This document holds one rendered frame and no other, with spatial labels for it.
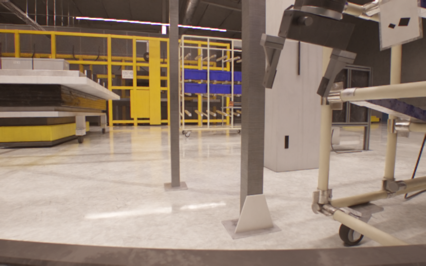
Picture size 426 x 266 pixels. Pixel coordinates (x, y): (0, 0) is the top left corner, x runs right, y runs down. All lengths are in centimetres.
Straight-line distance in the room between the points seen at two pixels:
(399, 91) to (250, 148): 41
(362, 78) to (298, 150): 143
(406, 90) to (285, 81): 111
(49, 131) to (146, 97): 506
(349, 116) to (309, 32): 225
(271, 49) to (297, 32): 6
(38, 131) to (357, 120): 369
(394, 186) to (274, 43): 63
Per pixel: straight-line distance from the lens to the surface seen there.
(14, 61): 811
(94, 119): 951
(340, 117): 259
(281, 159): 158
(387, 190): 93
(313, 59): 174
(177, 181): 122
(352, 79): 273
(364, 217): 82
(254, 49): 75
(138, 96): 790
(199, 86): 395
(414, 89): 53
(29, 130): 333
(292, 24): 46
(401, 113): 75
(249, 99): 71
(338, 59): 53
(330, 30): 49
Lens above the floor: 40
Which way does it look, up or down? 5 degrees down
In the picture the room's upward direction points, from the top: straight up
